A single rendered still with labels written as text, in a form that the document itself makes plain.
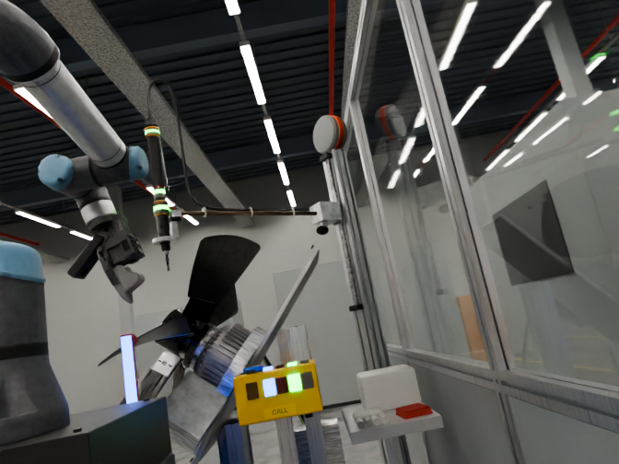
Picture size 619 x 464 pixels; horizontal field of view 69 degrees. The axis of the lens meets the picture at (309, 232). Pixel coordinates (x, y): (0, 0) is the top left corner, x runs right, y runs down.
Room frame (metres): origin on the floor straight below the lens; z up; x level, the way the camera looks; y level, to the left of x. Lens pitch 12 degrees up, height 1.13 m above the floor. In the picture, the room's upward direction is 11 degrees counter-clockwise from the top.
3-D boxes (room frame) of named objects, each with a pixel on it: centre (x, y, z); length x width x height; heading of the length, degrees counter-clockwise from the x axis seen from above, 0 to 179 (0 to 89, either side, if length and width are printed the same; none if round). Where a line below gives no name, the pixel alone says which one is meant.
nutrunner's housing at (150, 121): (1.30, 0.42, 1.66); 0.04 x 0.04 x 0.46
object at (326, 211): (1.67, -0.08, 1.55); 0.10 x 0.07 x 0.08; 127
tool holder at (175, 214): (1.30, 0.42, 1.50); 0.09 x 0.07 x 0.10; 127
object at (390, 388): (1.51, -0.15, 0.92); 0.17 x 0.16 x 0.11; 92
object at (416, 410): (1.32, -0.19, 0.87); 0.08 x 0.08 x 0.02; 10
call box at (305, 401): (0.95, 0.12, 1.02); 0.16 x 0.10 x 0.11; 92
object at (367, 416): (1.33, -0.07, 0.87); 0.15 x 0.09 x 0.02; 2
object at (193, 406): (1.25, 0.39, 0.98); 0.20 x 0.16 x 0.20; 92
